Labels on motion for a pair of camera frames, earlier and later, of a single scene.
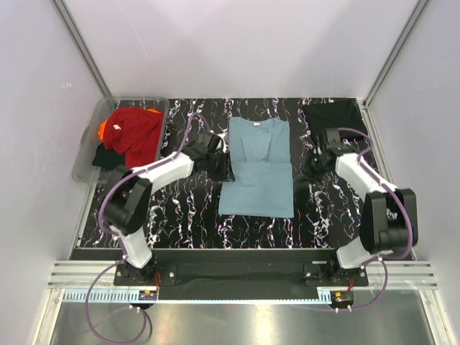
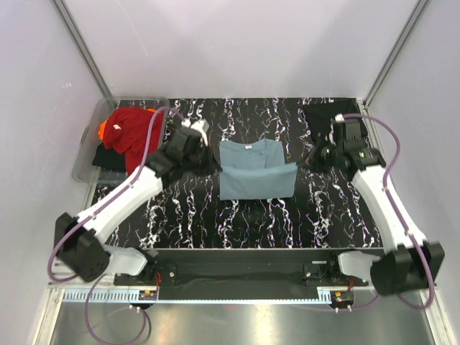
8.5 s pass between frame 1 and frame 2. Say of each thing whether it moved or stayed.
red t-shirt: stayed
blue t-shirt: moved
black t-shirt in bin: stayed
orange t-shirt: stayed
